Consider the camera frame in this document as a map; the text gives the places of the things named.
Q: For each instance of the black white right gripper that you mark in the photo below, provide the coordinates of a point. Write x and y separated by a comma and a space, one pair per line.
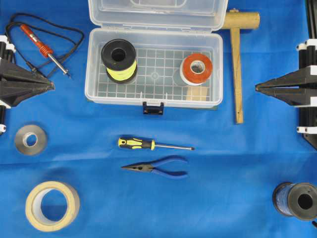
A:
304, 98

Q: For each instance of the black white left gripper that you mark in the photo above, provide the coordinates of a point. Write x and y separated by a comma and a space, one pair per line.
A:
12, 94

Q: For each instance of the black tool box latch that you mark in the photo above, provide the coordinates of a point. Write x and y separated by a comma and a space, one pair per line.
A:
153, 110

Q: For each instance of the clear plastic tool box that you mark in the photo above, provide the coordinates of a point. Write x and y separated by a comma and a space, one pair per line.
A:
163, 33

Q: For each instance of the orange soldering iron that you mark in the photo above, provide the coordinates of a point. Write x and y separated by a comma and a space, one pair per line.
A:
44, 49

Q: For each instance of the grey tape roll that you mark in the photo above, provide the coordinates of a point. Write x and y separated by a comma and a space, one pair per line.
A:
31, 139

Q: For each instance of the wooden mallet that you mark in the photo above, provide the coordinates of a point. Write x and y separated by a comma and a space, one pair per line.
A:
236, 21

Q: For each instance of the blue table cloth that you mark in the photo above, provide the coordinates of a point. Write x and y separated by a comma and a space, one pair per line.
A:
231, 173

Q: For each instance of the red tape roll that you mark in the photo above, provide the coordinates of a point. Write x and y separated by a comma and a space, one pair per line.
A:
196, 69

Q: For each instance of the beige masking tape roll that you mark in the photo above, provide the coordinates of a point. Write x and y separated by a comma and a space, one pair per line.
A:
52, 206

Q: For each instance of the yellow black screwdriver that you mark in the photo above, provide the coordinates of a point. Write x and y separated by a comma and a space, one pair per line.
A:
136, 143

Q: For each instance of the blue needle nose pliers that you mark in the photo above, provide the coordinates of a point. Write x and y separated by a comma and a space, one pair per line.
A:
159, 167

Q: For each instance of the black frame rail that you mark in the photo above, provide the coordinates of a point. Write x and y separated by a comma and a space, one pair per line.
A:
311, 13

